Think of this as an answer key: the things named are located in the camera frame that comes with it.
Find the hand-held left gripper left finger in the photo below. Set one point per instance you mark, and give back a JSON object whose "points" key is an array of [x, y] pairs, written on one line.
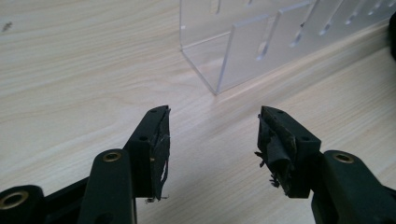
{"points": [[146, 161]]}

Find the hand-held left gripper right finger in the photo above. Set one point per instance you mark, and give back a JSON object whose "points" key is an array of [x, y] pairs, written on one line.
{"points": [[299, 155]]}

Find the clear acrylic slotted rack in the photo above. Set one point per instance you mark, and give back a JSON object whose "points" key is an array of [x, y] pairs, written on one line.
{"points": [[249, 49]]}

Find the dark object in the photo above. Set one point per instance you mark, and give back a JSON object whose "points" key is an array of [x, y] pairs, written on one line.
{"points": [[393, 37]]}

